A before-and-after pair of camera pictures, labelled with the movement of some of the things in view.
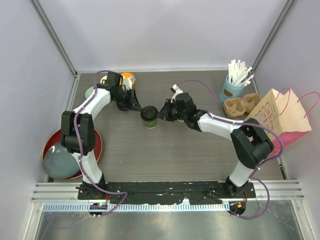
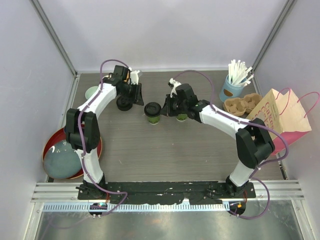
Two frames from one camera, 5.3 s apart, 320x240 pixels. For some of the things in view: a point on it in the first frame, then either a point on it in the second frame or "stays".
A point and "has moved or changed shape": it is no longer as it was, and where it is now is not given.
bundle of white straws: (238, 72) stays
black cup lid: (148, 113) has moved or changed shape
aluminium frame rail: (63, 197) stays
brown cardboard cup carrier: (237, 107) stays
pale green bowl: (89, 92) stays
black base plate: (206, 192) stays
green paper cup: (150, 124) has moved or changed shape
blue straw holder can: (228, 90) stays
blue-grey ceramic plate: (59, 163) stays
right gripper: (164, 114) -> (166, 110)
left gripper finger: (135, 105) -> (139, 97)
